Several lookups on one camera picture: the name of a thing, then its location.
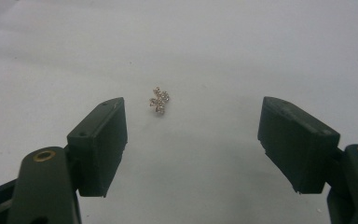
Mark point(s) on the gold rhinestone bow brooch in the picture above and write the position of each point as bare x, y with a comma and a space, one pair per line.
159, 100

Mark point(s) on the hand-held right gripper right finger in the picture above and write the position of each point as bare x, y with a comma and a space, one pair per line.
298, 146

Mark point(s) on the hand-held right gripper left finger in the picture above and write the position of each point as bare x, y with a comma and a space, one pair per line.
98, 146

